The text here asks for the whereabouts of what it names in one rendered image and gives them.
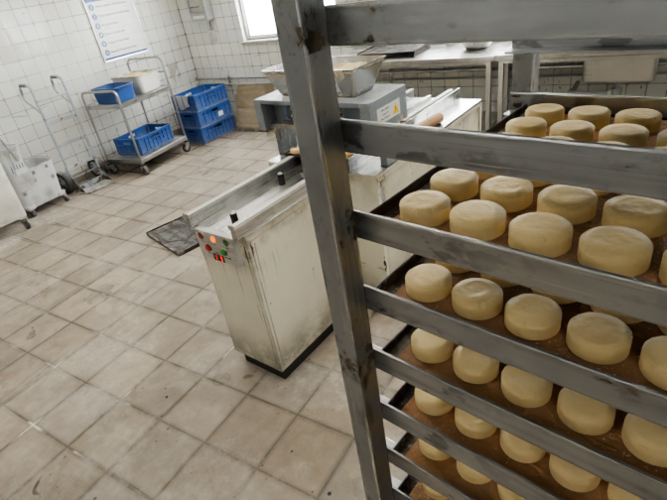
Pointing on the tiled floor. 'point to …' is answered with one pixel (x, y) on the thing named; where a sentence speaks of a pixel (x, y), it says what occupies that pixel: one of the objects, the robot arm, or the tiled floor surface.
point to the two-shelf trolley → (129, 126)
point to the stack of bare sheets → (176, 236)
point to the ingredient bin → (10, 209)
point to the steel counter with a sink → (620, 62)
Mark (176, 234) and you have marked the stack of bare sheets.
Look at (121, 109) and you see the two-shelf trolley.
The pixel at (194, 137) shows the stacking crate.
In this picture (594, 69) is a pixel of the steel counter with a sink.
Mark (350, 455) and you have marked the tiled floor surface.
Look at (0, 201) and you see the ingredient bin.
